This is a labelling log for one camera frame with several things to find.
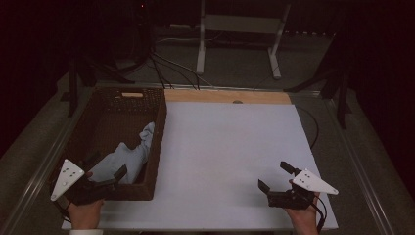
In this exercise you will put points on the white table sheet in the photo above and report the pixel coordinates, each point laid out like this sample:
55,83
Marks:
221,156

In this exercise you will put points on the metal floor rail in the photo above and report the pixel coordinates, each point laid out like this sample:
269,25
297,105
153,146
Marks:
39,178
365,182
228,88

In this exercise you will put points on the black tripod stand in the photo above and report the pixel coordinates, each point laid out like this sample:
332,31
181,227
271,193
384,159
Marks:
72,91
342,98

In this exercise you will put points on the person's right hand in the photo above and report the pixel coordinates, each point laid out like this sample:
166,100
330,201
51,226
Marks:
306,222

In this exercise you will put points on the person's left hand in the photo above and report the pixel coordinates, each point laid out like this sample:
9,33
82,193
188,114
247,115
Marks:
84,215

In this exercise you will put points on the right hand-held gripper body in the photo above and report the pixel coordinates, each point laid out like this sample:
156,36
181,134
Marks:
313,184

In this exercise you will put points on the white metal stand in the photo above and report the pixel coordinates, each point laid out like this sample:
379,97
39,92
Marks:
241,24

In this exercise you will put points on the light blue garment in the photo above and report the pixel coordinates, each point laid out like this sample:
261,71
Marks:
130,156

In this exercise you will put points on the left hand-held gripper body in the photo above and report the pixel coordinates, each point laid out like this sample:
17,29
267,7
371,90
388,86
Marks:
68,176

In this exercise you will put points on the brown wicker basket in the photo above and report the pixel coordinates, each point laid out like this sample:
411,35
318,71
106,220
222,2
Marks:
107,124

